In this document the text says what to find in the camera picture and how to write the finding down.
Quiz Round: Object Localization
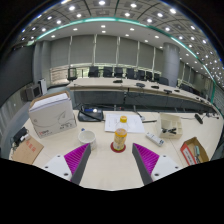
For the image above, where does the white dotted paper cup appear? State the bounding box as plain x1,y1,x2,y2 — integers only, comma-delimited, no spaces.
77,129,98,151

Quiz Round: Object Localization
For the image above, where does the white copy paper box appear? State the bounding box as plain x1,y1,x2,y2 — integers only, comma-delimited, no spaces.
27,90,78,139

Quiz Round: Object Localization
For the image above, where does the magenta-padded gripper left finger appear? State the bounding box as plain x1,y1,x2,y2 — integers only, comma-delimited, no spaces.
43,143,92,186

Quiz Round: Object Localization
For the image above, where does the printed white paper sheet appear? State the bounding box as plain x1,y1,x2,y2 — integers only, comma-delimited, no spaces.
104,113,146,134

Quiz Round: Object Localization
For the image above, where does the open red-sided cardboard box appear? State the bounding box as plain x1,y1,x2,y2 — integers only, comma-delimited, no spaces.
180,136,210,167

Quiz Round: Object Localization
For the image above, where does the small white oblong box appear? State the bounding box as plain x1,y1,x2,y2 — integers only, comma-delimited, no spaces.
145,131,165,147

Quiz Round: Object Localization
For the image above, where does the yellow-capped clear drink bottle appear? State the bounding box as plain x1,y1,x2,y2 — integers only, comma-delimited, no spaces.
112,115,129,152

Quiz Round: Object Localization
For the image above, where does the black desk microphone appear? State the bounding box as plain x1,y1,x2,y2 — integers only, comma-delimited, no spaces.
194,113,204,125

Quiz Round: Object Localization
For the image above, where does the group of black desk microphones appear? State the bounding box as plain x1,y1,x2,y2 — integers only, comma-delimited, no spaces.
112,78,174,95

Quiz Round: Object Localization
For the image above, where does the flat round red coaster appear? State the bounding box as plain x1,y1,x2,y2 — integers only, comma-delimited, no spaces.
110,141,127,154

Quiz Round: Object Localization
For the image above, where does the group of ceiling lights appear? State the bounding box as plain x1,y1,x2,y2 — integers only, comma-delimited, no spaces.
19,0,224,81

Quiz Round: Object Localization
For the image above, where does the black conference desk unit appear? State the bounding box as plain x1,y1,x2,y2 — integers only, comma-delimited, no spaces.
77,106,105,123

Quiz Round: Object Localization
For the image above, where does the brown cardboard piece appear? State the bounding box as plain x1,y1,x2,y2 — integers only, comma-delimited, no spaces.
11,137,45,165

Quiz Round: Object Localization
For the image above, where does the long conference desk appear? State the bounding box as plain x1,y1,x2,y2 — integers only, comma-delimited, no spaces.
68,77,214,113

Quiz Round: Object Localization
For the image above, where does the row of black office chairs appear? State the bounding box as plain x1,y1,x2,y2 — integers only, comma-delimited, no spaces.
67,65,171,86

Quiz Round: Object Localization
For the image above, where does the black handheld tool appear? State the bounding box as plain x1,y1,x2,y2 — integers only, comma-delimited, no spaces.
162,127,178,135

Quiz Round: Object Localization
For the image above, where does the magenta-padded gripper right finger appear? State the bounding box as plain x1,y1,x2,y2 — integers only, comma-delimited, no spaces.
131,142,183,187

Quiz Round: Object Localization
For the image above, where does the white divided organizer tray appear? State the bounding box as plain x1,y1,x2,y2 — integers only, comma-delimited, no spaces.
156,112,184,140

